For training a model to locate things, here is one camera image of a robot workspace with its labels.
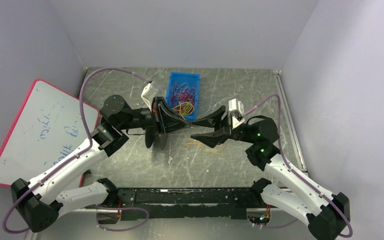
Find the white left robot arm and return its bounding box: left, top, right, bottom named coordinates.
left=10, top=95, right=191, bottom=233

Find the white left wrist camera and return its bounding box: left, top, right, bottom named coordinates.
left=140, top=81, right=160, bottom=110

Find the bundle of coloured wires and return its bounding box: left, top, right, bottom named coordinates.
left=168, top=82, right=198, bottom=117

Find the orange wire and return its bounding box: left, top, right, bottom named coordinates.
left=182, top=130, right=228, bottom=157

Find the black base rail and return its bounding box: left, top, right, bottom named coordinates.
left=84, top=187, right=282, bottom=222

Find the black cable spool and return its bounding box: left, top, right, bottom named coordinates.
left=145, top=127, right=169, bottom=150

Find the pink framed whiteboard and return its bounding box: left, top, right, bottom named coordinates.
left=0, top=79, right=87, bottom=187

